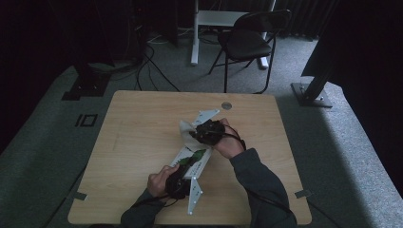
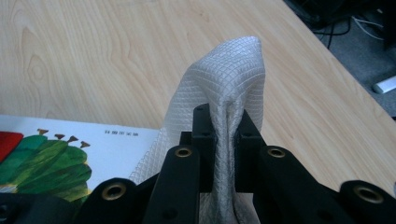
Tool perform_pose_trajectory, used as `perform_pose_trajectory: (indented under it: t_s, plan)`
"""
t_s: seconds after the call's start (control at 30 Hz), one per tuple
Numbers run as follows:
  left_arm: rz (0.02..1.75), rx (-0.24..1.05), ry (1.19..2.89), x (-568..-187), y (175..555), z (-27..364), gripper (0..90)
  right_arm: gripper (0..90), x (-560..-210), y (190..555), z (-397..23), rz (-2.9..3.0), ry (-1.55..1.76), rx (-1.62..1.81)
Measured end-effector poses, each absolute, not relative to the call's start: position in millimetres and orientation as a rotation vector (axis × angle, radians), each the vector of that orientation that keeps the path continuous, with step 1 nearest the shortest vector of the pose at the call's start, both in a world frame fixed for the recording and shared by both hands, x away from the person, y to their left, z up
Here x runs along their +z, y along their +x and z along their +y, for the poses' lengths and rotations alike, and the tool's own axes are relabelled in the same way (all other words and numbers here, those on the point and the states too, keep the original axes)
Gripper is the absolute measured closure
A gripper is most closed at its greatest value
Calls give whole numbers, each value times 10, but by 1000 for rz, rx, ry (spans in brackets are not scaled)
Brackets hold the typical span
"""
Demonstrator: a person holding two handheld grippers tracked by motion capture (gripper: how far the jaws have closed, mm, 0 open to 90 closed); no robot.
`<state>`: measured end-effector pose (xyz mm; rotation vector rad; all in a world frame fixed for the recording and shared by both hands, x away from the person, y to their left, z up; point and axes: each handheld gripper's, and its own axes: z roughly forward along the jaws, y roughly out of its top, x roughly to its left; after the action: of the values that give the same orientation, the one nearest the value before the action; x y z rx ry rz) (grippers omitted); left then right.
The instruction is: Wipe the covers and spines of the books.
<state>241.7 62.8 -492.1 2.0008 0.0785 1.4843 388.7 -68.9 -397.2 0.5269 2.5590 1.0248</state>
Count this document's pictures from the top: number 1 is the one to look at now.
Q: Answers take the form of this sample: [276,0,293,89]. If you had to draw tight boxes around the black stand with square base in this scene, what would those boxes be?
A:
[61,63,112,102]

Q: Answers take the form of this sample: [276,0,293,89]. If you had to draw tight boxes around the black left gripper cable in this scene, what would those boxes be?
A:
[131,194,179,208]

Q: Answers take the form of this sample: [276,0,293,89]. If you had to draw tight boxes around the white floor cables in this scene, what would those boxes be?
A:
[146,27,195,46]

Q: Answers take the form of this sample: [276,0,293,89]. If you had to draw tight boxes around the dark curtain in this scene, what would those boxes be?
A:
[275,0,336,40]

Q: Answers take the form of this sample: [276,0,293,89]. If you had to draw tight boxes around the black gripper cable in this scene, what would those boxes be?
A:
[131,194,179,208]
[222,123,293,217]

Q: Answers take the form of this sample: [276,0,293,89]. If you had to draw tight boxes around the black floor cables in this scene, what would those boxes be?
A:
[110,41,182,93]

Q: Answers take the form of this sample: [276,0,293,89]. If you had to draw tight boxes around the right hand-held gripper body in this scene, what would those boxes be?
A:
[191,108,226,146]

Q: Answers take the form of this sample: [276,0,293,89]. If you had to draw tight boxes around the white book with green leaf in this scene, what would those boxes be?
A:
[169,143,213,180]

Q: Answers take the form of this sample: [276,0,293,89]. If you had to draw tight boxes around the white desk frame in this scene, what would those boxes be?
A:
[190,0,277,69]

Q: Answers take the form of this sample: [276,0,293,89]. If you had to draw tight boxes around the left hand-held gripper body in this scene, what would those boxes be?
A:
[165,164,203,217]

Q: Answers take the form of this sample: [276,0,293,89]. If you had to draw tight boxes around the black floor tape marking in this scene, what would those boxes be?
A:
[74,113,99,128]

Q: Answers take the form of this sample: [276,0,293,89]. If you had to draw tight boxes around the person's left hand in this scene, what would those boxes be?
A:
[147,164,180,199]

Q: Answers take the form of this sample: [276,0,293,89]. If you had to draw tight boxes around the black slanted stand with base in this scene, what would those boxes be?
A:
[291,72,334,109]

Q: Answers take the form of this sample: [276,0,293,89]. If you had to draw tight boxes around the black folding chair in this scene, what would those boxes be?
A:
[207,9,293,95]

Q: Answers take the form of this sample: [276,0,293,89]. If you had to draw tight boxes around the white cloth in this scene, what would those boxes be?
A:
[179,119,210,150]

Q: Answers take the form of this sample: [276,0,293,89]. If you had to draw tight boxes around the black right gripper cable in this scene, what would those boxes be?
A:
[222,123,293,217]

